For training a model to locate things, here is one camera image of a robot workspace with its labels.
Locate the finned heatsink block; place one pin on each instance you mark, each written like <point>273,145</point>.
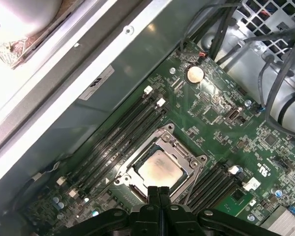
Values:
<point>282,221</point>

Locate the black RAM slot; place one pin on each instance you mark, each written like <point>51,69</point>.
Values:
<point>117,147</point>
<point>123,153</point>
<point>210,182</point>
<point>110,141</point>
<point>222,194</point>
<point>104,135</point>
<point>215,189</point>
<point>206,173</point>

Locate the CPU socket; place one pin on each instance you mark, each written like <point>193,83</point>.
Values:
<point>165,129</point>

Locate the round coin cell battery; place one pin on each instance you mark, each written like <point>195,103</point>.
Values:
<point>195,75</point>

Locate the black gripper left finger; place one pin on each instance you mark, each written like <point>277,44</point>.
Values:
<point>153,196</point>

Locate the green motherboard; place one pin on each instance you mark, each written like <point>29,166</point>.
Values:
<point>211,137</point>

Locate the metal socket cover frame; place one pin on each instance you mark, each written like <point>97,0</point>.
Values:
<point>180,151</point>

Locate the silver metal drive cage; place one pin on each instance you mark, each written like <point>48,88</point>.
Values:
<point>260,43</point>

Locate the white case label sticker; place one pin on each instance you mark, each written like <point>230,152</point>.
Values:
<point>98,83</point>

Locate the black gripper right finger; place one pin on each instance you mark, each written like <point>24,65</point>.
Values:
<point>165,196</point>

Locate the white board sticker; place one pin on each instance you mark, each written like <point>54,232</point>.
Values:
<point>252,183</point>

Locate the silver internal USB port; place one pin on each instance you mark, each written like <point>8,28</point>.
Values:
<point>232,115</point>

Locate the black open PC case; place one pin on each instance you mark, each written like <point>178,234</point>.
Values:
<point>100,103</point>

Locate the silver square CPU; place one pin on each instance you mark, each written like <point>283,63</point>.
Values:
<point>159,172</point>

